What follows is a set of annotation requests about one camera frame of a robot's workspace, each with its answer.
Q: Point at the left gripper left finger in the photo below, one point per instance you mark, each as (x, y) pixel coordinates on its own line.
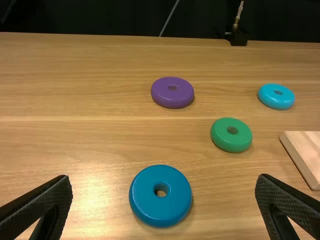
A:
(51, 195)

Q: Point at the black clamp stand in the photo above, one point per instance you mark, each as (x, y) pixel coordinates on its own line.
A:
(239, 37)

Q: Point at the wooden peg base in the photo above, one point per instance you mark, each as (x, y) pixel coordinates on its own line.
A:
(306, 152)

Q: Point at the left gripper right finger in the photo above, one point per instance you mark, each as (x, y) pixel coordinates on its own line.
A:
(275, 197)

